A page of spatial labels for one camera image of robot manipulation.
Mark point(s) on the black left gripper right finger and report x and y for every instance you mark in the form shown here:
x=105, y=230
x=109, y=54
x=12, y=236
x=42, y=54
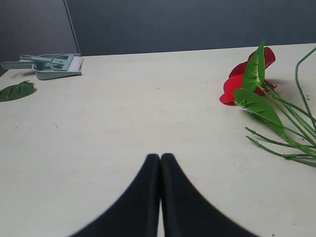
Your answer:
x=186, y=213

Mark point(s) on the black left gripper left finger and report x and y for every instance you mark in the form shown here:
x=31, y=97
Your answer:
x=135, y=213

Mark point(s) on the red artificial flower with stem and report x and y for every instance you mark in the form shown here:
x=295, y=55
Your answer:
x=248, y=88

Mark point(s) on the teal hand brush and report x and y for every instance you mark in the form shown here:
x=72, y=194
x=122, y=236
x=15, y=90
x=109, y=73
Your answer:
x=58, y=62

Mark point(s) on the loose green artificial leaf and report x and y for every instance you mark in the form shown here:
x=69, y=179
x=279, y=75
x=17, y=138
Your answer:
x=17, y=91

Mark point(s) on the teal plastic dustpan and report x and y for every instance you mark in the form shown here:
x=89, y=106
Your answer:
x=43, y=72

